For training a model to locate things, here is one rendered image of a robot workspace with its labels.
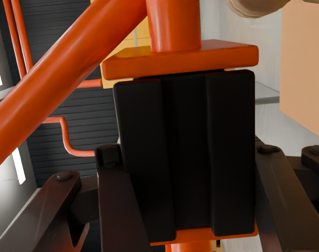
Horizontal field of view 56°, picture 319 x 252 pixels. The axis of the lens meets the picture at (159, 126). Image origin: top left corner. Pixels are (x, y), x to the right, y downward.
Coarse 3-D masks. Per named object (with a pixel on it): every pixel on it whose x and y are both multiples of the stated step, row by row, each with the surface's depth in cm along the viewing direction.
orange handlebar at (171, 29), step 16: (160, 0) 12; (176, 0) 11; (192, 0) 12; (160, 16) 12; (176, 16) 12; (192, 16) 12; (160, 32) 12; (176, 32) 12; (192, 32) 12; (160, 48) 12; (176, 48) 12; (192, 48) 12; (208, 240) 15
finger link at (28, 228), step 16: (64, 176) 12; (48, 192) 11; (64, 192) 11; (32, 208) 10; (48, 208) 10; (64, 208) 10; (16, 224) 9; (32, 224) 9; (48, 224) 9; (64, 224) 10; (0, 240) 8; (16, 240) 8; (32, 240) 8; (48, 240) 9; (64, 240) 10; (80, 240) 11
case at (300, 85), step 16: (288, 16) 31; (304, 16) 27; (288, 32) 31; (304, 32) 28; (288, 48) 31; (304, 48) 28; (288, 64) 32; (304, 64) 28; (288, 80) 32; (304, 80) 29; (288, 96) 32; (304, 96) 29; (288, 112) 33; (304, 112) 29
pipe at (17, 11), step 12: (12, 0) 710; (12, 24) 757; (12, 36) 763; (24, 36) 736; (24, 48) 741; (24, 60) 753; (24, 72) 795; (84, 84) 769; (96, 84) 770; (48, 120) 858; (60, 120) 855; (84, 156) 789
